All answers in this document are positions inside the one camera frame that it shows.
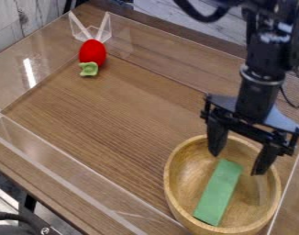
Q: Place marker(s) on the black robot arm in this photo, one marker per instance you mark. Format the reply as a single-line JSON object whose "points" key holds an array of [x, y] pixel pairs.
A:
{"points": [[251, 114]]}

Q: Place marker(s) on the green rectangular stick block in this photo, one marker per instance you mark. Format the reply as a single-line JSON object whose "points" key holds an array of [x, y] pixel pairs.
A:
{"points": [[218, 192]]}

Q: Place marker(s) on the clear acrylic corner bracket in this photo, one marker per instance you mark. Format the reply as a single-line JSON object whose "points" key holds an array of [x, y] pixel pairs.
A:
{"points": [[82, 33]]}

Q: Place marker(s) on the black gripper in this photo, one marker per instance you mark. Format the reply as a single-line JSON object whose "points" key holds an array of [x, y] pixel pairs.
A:
{"points": [[277, 132]]}

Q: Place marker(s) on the red felt strawberry toy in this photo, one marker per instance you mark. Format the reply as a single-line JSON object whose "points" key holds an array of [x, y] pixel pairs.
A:
{"points": [[93, 56]]}

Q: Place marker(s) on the brown wooden bowl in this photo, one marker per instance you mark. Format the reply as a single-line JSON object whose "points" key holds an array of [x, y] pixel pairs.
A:
{"points": [[257, 195]]}

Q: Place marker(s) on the black table leg bracket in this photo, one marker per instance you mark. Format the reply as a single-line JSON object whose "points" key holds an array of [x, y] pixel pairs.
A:
{"points": [[27, 207]]}

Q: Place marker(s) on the clear acrylic front wall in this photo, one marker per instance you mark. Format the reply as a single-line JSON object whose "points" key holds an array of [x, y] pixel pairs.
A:
{"points": [[97, 205]]}

